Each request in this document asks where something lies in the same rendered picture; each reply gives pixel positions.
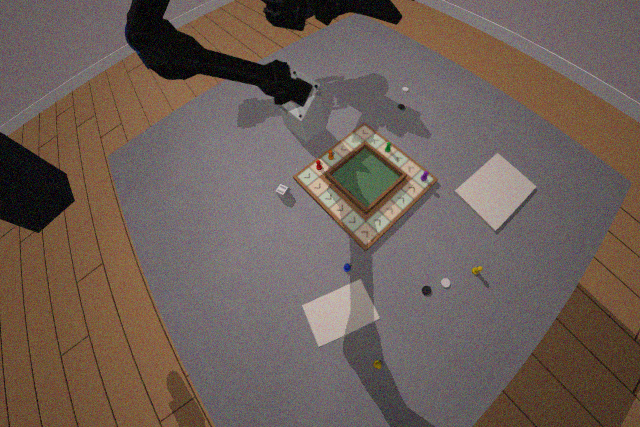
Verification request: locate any white die with black pips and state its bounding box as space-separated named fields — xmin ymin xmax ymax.
xmin=275 ymin=184 xmax=290 ymax=199

